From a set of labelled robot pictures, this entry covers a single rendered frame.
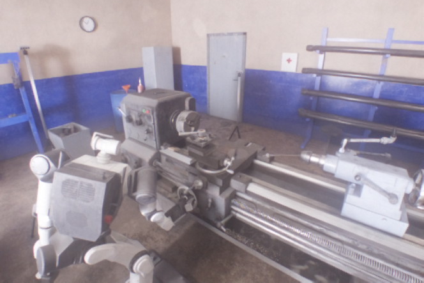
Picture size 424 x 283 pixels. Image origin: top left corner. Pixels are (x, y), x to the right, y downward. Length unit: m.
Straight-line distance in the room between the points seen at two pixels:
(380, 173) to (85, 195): 1.47
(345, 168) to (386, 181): 0.22
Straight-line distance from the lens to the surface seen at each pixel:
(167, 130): 2.07
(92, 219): 0.94
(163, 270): 1.91
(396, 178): 1.47
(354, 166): 1.44
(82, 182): 0.87
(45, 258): 1.13
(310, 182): 1.76
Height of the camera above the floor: 1.79
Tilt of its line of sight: 21 degrees down
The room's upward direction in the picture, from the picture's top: straight up
